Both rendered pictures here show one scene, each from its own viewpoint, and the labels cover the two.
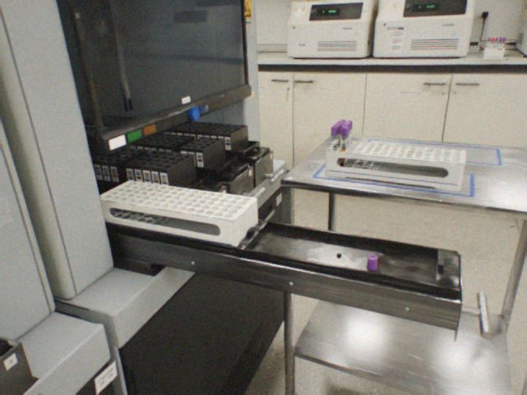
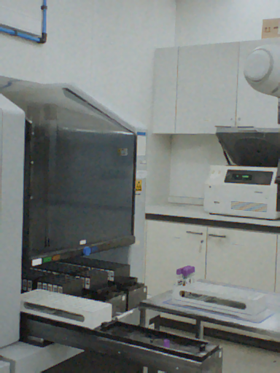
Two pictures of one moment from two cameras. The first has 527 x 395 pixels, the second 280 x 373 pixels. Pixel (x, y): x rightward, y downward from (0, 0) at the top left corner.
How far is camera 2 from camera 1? 92 cm
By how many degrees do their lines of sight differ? 22
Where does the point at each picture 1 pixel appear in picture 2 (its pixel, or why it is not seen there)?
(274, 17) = (198, 174)
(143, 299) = (33, 359)
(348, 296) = (148, 360)
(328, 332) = not seen: outside the picture
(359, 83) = (270, 242)
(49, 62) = (13, 218)
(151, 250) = (44, 329)
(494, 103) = not seen: outside the picture
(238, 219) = (95, 312)
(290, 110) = (203, 262)
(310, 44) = (224, 202)
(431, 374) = not seen: outside the picture
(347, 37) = (259, 199)
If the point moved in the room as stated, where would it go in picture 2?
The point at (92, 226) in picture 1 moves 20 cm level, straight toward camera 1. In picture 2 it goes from (13, 309) to (17, 331)
